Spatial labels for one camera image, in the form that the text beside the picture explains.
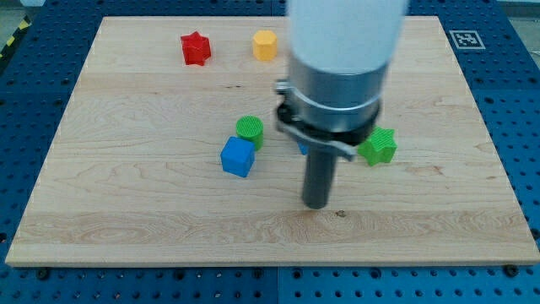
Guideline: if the small blue block behind rod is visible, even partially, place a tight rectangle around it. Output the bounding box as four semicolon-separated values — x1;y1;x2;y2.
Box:
297;142;309;155

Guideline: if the red star block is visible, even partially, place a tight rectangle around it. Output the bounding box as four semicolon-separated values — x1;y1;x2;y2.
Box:
181;31;212;66

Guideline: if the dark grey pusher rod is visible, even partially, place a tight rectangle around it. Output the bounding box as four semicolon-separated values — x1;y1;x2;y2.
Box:
302;148;337;209

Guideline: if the green star block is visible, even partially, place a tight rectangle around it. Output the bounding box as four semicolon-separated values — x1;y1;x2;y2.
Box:
357;127;397;166

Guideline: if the blue cube block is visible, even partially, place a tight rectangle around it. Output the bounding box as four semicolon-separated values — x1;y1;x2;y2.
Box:
220;137;255;177

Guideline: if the yellow hexagon block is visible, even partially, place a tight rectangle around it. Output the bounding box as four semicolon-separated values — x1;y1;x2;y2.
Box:
252;30;278;61

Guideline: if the white fiducial marker tag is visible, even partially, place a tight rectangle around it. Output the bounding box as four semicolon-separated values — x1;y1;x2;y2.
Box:
450;30;485;50

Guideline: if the green cylinder block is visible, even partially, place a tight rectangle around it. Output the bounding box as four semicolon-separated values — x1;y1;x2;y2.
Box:
235;116;264;151

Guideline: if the light wooden board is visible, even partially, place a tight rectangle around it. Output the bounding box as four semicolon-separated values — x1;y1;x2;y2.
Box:
4;15;540;269

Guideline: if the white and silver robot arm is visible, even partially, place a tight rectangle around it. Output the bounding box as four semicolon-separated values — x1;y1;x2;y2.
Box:
276;0;408;161

